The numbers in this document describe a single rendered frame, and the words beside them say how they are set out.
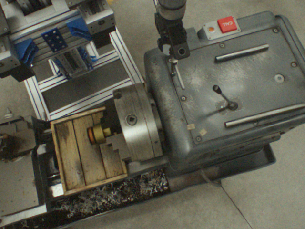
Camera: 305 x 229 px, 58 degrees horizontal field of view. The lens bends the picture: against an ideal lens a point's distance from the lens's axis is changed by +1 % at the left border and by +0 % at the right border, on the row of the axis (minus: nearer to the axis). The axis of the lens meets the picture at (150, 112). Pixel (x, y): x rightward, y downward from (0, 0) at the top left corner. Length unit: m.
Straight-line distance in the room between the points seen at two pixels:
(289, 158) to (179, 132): 1.57
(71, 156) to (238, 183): 1.35
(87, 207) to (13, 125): 0.60
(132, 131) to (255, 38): 0.58
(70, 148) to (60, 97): 0.92
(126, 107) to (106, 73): 1.25
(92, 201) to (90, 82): 0.97
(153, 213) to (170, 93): 1.34
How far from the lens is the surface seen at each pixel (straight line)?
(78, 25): 1.47
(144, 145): 1.02
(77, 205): 1.66
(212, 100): 1.00
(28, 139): 1.32
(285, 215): 2.37
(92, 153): 1.35
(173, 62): 0.92
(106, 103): 1.07
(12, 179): 1.37
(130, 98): 1.02
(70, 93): 2.23
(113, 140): 1.12
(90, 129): 1.13
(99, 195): 1.64
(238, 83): 1.05
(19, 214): 1.39
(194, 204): 2.19
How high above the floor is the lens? 2.18
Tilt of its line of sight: 72 degrees down
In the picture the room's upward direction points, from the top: 6 degrees counter-clockwise
